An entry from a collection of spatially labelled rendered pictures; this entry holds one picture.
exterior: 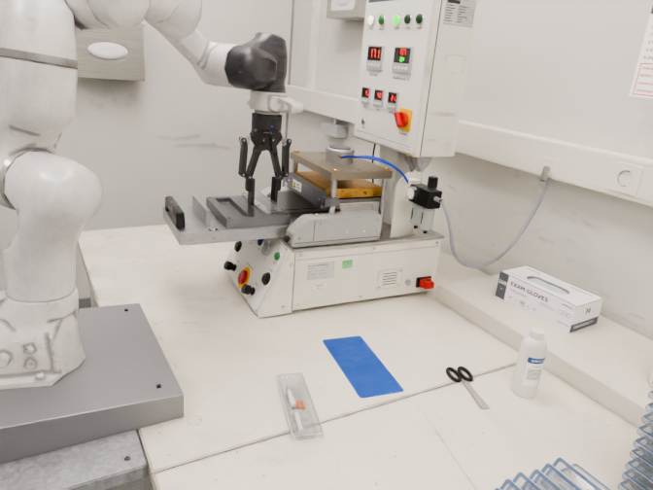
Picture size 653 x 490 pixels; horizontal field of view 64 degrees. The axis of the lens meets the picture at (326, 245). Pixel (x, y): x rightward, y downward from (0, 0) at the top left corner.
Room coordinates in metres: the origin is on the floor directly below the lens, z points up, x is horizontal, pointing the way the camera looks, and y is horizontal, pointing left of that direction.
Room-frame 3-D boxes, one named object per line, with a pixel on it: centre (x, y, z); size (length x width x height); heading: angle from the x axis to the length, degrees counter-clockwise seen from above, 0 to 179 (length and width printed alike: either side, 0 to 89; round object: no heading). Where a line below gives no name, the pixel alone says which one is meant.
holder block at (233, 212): (1.32, 0.22, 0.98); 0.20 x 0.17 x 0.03; 28
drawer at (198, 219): (1.30, 0.26, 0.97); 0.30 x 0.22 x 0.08; 118
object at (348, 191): (1.43, -0.02, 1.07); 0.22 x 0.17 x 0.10; 28
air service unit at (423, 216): (1.30, -0.23, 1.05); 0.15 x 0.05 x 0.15; 28
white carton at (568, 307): (1.27, -0.59, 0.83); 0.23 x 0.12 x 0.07; 34
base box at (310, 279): (1.42, -0.02, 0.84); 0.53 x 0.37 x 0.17; 118
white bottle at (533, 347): (0.95, -0.44, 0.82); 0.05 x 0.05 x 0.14
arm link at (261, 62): (1.30, 0.19, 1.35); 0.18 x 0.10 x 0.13; 148
